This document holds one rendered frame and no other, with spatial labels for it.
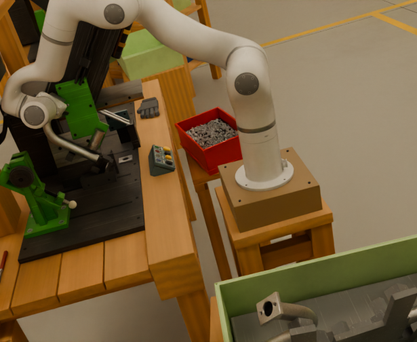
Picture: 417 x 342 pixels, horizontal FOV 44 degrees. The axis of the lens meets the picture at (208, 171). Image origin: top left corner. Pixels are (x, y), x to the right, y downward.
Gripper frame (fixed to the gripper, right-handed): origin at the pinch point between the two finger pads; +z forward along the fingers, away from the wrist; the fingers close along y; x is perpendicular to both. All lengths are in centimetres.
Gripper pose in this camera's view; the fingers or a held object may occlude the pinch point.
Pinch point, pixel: (54, 102)
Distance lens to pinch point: 196.2
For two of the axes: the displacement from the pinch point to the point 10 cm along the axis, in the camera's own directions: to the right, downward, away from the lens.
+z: -0.9, -2.5, 9.6
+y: -8.5, -4.9, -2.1
